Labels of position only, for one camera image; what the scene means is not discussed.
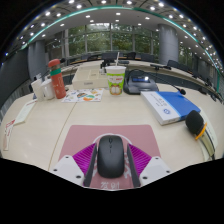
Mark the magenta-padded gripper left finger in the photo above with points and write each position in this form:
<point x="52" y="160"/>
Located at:
<point x="85" y="158"/>

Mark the black desk microphone unit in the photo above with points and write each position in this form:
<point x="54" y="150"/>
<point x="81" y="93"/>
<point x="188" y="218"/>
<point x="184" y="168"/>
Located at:
<point x="140" y="86"/>

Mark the black handheld microphone orange band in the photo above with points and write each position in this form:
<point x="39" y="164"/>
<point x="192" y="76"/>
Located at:
<point x="194" y="121"/>

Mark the colourful printed flyer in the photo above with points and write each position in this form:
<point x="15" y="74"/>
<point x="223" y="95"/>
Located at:
<point x="83" y="95"/>

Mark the white lidded mug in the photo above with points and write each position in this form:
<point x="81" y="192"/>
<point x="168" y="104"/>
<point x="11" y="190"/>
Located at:
<point x="48" y="90"/>

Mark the black computer mouse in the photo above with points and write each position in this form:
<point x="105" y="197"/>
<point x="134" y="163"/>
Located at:
<point x="110" y="158"/>

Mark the dark office chairs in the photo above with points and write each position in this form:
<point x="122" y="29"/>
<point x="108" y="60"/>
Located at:
<point x="175" y="64"/>

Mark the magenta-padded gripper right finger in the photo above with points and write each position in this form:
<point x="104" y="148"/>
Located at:
<point x="140" y="159"/>

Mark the red bottle with green band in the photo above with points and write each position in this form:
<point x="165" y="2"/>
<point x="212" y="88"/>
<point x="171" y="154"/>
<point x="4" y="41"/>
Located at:
<point x="57" y="81"/>

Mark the blue and white book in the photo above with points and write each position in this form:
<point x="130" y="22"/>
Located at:
<point x="170" y="105"/>

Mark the ceiling lights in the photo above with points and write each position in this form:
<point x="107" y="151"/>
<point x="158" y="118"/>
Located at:
<point x="118" y="14"/>

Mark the cartoon-print paper cup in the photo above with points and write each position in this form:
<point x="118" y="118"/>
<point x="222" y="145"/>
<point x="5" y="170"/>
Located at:
<point x="115" y="80"/>

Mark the pink mouse pad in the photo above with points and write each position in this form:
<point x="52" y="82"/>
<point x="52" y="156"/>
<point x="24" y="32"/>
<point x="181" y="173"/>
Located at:
<point x="83" y="136"/>

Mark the plain white cup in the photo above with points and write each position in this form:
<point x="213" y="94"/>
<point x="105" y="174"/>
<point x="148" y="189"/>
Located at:
<point x="37" y="90"/>

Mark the white paper pad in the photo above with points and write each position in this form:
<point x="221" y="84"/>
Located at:
<point x="211" y="131"/>

